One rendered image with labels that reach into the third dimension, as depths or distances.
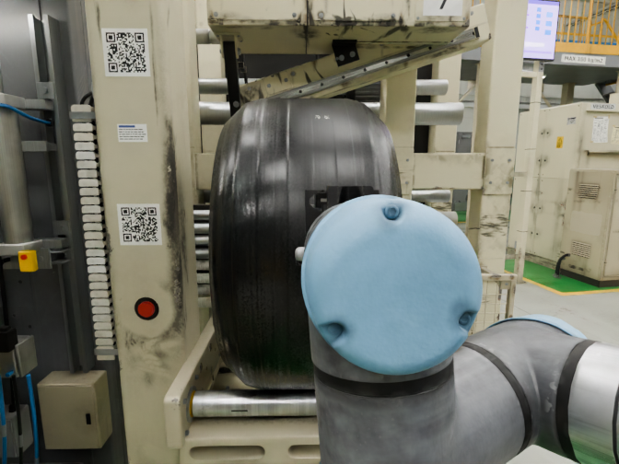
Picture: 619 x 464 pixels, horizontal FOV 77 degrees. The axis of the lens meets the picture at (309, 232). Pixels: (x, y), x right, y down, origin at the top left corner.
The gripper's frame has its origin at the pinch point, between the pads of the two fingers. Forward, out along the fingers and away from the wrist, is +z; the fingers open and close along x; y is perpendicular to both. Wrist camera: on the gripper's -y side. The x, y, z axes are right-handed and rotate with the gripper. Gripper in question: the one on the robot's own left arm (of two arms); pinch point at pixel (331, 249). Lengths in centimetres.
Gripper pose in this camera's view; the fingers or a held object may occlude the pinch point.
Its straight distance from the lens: 50.9
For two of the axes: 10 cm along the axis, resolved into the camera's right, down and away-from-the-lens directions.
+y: 0.0, -10.0, -0.6
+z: -0.2, -0.6, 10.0
